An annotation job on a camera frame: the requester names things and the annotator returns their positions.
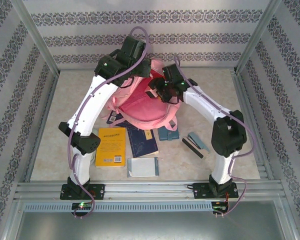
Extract pink school backpack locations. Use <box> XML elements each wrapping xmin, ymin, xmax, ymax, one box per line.
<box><xmin>101</xmin><ymin>58</ymin><xmax>182</xmax><ymax>132</ymax></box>

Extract dark blue flower-drawing book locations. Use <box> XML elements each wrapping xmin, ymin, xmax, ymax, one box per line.
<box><xmin>126</xmin><ymin>127</ymin><xmax>160</xmax><ymax>158</ymax></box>

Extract grey-blue stapler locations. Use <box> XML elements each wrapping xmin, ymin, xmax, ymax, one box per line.
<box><xmin>187</xmin><ymin>132</ymin><xmax>211</xmax><ymax>153</ymax></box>

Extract black narrow bar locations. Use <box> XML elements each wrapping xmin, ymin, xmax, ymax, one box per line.
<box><xmin>181</xmin><ymin>136</ymin><xmax>205</xmax><ymax>159</ymax></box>

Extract yellow paperback book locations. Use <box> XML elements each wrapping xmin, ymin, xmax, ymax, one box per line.
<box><xmin>94</xmin><ymin>127</ymin><xmax>127</xmax><ymax>168</ymax></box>

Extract white notebook grey-blue spine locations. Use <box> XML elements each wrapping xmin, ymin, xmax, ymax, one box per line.
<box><xmin>127</xmin><ymin>156</ymin><xmax>160</xmax><ymax>179</ymax></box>

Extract grey metal sheet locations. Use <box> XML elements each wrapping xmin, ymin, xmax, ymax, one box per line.
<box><xmin>13</xmin><ymin>199</ymin><xmax>297</xmax><ymax>240</ymax></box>

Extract aluminium side rail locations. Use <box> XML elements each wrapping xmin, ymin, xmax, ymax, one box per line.
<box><xmin>24</xmin><ymin>72</ymin><xmax>60</xmax><ymax>183</ymax></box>
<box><xmin>229</xmin><ymin>69</ymin><xmax>276</xmax><ymax>181</ymax></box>

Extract aluminium frame post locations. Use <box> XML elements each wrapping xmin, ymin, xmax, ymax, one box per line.
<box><xmin>233</xmin><ymin>0</ymin><xmax>283</xmax><ymax>76</ymax></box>
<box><xmin>11</xmin><ymin>0</ymin><xmax>61</xmax><ymax>77</ymax></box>

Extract aluminium mounting rail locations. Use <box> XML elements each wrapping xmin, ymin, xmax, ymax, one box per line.
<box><xmin>13</xmin><ymin>181</ymin><xmax>283</xmax><ymax>201</ymax></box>

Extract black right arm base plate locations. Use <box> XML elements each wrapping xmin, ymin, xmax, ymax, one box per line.
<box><xmin>192</xmin><ymin>181</ymin><xmax>238</xmax><ymax>200</ymax></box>

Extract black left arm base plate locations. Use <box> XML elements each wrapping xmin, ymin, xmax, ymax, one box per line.
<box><xmin>59</xmin><ymin>183</ymin><xmax>106</xmax><ymax>201</ymax></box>

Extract slotted grey cable duct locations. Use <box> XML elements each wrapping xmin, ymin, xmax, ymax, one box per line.
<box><xmin>23</xmin><ymin>201</ymin><xmax>228</xmax><ymax>213</ymax></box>

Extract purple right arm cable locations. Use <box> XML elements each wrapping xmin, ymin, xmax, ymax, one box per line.
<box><xmin>173</xmin><ymin>56</ymin><xmax>253</xmax><ymax>218</ymax></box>

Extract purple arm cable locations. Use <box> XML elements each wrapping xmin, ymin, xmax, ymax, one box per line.
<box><xmin>173</xmin><ymin>56</ymin><xmax>253</xmax><ymax>218</ymax></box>
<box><xmin>67</xmin><ymin>26</ymin><xmax>151</xmax><ymax>220</ymax></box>

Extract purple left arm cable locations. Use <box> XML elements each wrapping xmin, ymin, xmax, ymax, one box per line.
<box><xmin>67</xmin><ymin>26</ymin><xmax>151</xmax><ymax>220</ymax></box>

